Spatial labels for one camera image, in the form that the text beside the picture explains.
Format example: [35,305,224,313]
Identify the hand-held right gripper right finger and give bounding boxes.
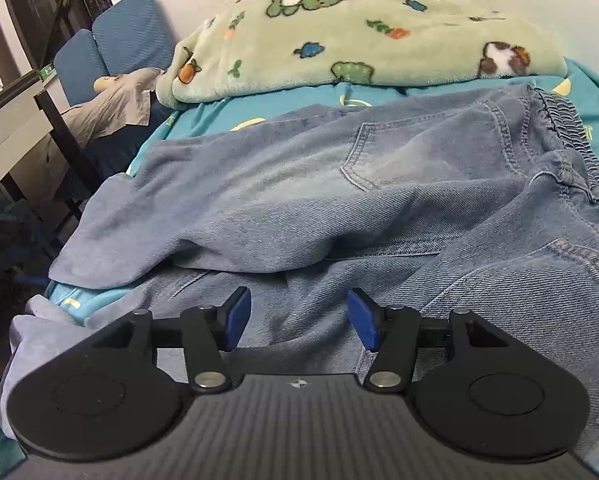
[347,288,510,393]

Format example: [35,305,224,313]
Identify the green cartoon print blanket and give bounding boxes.
[155,0,569,111]

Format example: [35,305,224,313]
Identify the small blue headboard cushion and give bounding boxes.
[54,28,107,106]

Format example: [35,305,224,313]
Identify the large blue headboard cushion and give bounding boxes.
[92,0,176,78]

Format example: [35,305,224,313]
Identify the black chair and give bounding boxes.
[34,91,105,251]

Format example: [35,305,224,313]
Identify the dark window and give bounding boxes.
[0,0,114,76]

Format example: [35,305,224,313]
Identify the beige pillow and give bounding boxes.
[62,66,165,148]

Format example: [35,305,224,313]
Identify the teal smiley print bed sheet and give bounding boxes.
[0,57,599,480]

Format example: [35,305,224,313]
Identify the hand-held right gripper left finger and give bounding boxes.
[86,286,252,395]

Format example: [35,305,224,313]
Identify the white desk with dark top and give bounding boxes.
[0,70,55,206]

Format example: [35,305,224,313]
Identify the light blue denim jeans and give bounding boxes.
[0,82,599,480]

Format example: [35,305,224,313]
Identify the yellow plush toy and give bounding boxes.
[93,75,125,93]

